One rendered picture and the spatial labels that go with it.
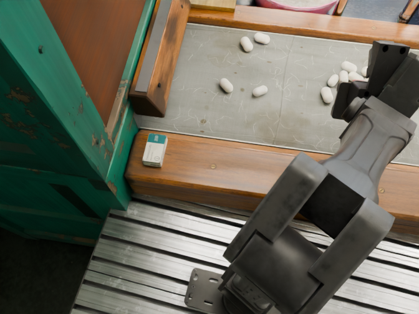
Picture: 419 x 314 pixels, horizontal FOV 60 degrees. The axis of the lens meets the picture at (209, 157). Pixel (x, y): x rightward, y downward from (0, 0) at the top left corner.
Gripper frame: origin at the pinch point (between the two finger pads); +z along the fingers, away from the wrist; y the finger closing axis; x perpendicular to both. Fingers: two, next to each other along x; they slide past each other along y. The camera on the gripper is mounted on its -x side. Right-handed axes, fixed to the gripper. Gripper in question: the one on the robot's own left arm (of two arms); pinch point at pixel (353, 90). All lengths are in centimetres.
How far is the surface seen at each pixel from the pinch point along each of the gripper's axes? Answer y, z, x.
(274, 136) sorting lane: 13.3, -1.3, 10.9
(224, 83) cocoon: 25.3, 5.2, 3.0
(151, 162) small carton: 36.0, -12.7, 15.2
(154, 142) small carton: 36.2, -9.8, 12.2
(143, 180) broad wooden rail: 37.3, -13.5, 18.8
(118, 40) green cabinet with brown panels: 42.6, -11.5, -5.9
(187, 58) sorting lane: 34.6, 11.6, 0.0
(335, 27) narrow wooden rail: 2.0, 19.5, -9.8
